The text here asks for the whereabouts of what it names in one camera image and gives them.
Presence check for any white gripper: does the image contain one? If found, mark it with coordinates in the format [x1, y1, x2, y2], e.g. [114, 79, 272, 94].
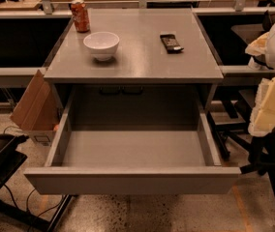
[245, 32, 275, 137]

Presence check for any dark rxbar chocolate bar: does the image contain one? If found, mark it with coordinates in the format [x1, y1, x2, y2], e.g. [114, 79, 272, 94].
[160, 34, 183, 53]

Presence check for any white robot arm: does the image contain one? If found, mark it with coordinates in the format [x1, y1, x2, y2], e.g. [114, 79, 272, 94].
[245, 23, 275, 137]

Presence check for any grey cabinet with top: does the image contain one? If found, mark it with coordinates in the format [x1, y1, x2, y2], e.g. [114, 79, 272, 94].
[45, 9, 223, 129]

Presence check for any open grey top drawer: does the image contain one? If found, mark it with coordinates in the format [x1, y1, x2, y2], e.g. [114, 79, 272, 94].
[25, 85, 240, 195]

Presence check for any white ceramic bowl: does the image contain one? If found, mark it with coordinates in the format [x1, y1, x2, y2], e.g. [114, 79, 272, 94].
[83, 32, 120, 61]

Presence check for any orange soda can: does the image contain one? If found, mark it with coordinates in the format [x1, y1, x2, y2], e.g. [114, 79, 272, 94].
[71, 0, 90, 33]

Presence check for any brown cardboard box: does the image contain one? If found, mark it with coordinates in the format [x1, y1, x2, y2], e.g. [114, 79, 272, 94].
[10, 71, 59, 147]

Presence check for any black cart at left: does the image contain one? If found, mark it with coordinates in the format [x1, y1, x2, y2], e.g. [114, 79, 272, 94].
[0, 134, 72, 232]

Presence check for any black drawer handle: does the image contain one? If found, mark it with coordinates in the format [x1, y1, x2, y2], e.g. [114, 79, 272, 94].
[99, 86, 143, 96]

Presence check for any black floor cable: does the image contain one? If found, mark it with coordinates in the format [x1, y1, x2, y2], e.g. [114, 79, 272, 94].
[1, 183, 64, 232]

